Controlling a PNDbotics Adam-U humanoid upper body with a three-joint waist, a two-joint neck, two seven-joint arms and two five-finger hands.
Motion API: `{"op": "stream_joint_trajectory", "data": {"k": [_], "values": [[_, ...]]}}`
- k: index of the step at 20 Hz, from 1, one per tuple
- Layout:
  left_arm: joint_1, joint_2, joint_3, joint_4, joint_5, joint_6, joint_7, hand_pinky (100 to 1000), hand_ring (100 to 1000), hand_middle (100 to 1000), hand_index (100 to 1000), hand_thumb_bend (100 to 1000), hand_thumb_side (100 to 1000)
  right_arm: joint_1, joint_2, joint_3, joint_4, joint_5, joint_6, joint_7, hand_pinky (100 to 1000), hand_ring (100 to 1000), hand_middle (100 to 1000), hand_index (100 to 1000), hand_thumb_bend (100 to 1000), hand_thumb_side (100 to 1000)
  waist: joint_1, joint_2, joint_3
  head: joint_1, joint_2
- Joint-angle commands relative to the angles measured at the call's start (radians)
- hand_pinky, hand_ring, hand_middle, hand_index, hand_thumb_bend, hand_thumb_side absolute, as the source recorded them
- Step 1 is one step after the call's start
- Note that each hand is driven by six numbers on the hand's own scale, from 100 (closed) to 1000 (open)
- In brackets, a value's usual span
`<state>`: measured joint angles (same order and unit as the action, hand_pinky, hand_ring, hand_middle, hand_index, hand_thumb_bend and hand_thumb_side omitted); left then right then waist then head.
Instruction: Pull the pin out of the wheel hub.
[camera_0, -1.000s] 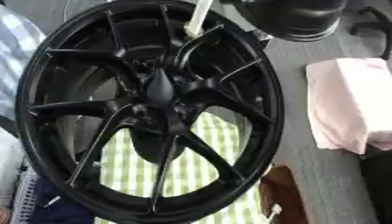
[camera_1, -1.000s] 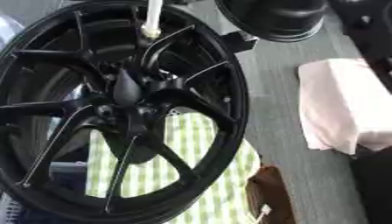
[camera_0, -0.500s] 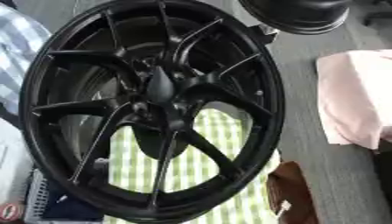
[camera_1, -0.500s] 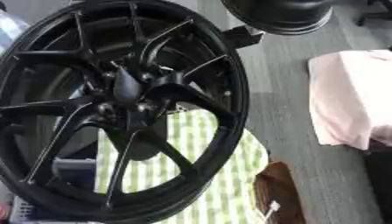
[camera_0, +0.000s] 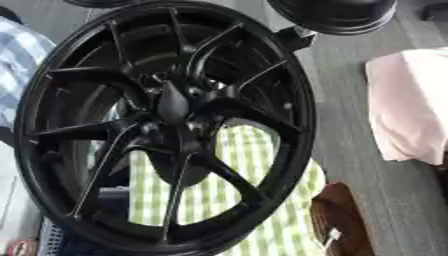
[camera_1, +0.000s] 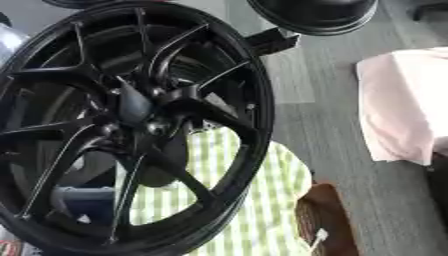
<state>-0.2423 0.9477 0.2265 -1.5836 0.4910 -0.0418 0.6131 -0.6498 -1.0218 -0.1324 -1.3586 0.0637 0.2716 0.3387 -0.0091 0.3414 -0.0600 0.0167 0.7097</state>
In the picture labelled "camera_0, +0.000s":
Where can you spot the black spoked wheel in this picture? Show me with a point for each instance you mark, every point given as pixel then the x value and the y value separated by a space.
pixel 175 103

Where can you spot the black wheel stand block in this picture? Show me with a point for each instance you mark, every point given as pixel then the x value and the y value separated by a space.
pixel 296 37

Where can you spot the black round wheel rim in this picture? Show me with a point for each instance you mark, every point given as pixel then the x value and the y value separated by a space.
pixel 335 15

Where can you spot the pale pink cloth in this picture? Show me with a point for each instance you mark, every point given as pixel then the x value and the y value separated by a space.
pixel 408 103

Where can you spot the person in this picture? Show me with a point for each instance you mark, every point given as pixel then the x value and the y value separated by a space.
pixel 17 63

